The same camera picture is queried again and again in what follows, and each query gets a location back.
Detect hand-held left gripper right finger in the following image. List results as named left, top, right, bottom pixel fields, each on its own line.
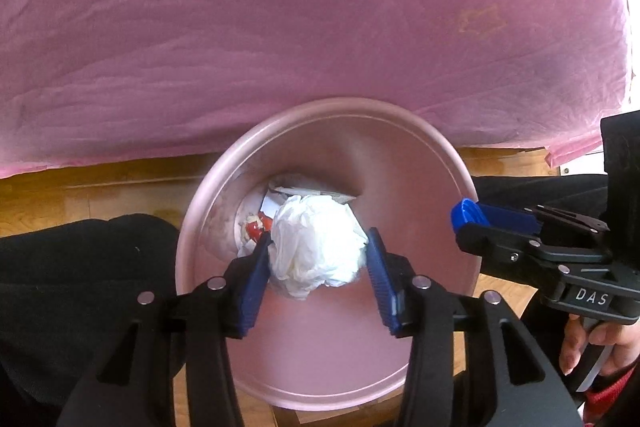
left=366, top=227, right=586, bottom=427

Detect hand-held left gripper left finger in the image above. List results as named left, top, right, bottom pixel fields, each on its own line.
left=57, top=231, right=273, bottom=427

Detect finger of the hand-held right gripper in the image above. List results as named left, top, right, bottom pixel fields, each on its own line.
left=451, top=198, right=610, bottom=279
left=480, top=204, right=610, bottom=238

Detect red snack wrapper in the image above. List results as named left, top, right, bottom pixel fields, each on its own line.
left=242, top=212, right=275, bottom=242

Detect white tissue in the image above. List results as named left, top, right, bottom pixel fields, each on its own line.
left=268, top=194, right=369, bottom=300

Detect pink round bin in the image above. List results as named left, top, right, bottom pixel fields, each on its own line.
left=175, top=97, right=482, bottom=410

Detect person's right forearm red sleeve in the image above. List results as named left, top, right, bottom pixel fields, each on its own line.
left=582, top=364, right=640, bottom=423

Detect person's right hand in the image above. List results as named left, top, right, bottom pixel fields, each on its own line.
left=559, top=313, right=640, bottom=378

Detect person's right leg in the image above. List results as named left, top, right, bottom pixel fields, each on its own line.
left=470, top=173, right=610, bottom=358

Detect person's leg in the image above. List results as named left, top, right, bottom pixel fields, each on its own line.
left=0, top=214, right=183, bottom=427
left=470, top=173, right=610, bottom=358

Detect white paper scraps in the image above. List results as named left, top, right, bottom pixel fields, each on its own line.
left=260, top=179, right=357, bottom=218

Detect person's left leg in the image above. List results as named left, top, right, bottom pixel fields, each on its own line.
left=0, top=214, right=183, bottom=427

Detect pink tablecloth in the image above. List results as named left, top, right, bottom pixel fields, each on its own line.
left=0, top=0, right=632, bottom=180

